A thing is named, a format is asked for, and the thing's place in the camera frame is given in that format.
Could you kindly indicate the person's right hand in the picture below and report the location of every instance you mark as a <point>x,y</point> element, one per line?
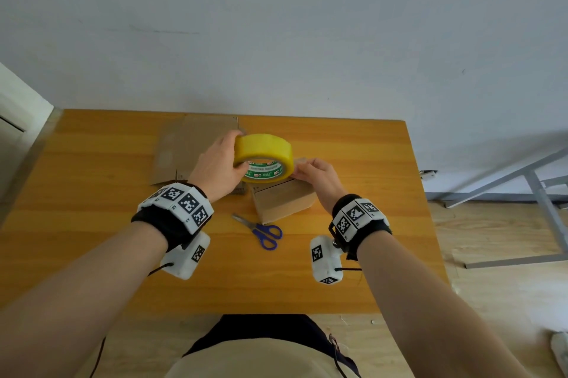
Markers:
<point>324,182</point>

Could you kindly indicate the person's left hand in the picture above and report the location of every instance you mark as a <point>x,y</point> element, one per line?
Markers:
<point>217,169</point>

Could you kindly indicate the stack of cardboard boxes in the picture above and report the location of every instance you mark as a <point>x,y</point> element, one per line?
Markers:
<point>191,142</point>

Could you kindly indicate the brown cardboard paper box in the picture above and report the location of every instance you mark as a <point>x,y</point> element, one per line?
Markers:
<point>284,202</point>

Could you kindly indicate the yellow tape roll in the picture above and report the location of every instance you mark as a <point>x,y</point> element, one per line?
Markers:
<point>266,147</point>

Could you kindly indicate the person's right forearm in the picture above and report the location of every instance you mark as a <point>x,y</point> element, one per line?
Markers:
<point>421,302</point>

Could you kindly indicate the person's left forearm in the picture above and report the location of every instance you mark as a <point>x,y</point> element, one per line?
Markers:
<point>75,302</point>

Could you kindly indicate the person's dark and beige clothing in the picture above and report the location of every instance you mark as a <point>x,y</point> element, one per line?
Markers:
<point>266,329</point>

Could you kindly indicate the black right wristband with markers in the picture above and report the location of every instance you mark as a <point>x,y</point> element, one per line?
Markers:
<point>377,229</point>

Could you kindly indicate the black wristband with markers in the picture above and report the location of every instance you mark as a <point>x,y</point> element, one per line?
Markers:
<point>377,229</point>
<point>159,222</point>

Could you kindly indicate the black left wristband with markers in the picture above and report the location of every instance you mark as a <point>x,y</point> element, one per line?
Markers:
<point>159,222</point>

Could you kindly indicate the white cabinet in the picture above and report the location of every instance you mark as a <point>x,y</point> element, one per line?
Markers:
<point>17,124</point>

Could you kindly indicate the white shoe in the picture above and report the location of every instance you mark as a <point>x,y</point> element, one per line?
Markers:
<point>561,351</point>

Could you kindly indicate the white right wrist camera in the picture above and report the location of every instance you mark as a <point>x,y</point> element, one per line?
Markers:
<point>326,264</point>

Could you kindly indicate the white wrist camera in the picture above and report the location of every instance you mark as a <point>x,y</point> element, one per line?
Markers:
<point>182,264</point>
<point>326,264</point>

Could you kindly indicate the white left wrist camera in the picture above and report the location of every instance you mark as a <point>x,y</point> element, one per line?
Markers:
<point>182,264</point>

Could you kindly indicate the white wall socket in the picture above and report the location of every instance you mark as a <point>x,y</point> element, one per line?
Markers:
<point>428,174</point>

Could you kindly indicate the grey metal table frame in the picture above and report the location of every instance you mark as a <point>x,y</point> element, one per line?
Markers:
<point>546,204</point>

